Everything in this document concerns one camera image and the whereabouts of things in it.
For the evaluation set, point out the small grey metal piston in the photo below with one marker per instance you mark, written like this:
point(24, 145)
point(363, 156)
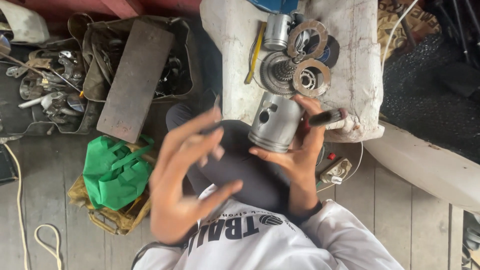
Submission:
point(276, 32)

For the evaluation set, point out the black textured mat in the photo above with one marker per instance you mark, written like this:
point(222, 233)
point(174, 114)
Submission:
point(431, 93)

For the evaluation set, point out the yellow brown bag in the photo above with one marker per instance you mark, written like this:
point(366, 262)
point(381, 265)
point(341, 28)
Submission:
point(108, 219)

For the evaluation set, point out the green fabric bag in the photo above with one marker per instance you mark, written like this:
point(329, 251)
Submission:
point(114, 174)

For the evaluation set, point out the person's left hand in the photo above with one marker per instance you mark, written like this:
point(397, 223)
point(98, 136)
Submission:
point(172, 195)

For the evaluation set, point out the metal box of parts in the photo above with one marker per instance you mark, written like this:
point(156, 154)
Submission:
point(97, 56)

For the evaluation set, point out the white worn work stand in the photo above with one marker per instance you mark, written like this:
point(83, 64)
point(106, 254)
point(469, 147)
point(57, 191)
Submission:
point(352, 75)

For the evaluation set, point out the brown printed sack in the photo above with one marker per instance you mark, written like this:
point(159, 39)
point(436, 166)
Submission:
point(412, 20)

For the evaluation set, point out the brown wooden board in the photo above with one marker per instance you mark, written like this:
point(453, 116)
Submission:
point(135, 80)

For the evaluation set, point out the person's right hand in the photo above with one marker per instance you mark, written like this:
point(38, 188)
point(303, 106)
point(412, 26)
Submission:
point(305, 157)

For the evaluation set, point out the white power socket strip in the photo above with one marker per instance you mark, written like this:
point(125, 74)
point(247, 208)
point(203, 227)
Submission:
point(335, 171)

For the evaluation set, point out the black disc with blue label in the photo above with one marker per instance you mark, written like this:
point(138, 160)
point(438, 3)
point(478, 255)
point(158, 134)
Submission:
point(330, 52)

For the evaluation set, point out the white plastic cover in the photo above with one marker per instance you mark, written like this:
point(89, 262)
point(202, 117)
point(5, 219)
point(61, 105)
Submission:
point(22, 22)

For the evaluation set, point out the white curved body panel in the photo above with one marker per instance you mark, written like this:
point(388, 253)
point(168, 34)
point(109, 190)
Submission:
point(423, 168)

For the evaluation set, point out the dark bristle paintbrush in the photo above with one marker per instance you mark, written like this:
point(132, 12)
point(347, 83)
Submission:
point(328, 117)

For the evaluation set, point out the red wooden beam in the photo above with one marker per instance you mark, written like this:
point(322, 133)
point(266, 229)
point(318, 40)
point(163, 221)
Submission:
point(112, 7)

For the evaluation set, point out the small red cap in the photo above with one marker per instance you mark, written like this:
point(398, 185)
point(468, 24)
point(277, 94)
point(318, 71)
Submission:
point(330, 156)

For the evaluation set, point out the grey clutch gear basket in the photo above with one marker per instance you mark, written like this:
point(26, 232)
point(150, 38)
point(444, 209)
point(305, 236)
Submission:
point(273, 75)

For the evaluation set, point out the person's white printed shirt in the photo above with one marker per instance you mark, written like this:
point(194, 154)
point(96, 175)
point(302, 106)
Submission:
point(262, 243)

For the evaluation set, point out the black metal rods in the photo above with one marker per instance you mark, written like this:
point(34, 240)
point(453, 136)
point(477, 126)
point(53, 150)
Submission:
point(457, 26)

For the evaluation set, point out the person's dark trousers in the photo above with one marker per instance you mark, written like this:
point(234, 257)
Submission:
point(232, 161)

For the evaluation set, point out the blue container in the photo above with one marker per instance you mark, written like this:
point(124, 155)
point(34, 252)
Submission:
point(273, 5)

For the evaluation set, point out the large grey metal piston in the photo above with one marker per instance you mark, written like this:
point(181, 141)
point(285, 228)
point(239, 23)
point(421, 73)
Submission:
point(275, 123)

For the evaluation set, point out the tray of metal parts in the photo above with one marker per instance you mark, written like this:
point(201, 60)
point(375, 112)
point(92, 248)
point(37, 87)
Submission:
point(45, 86)

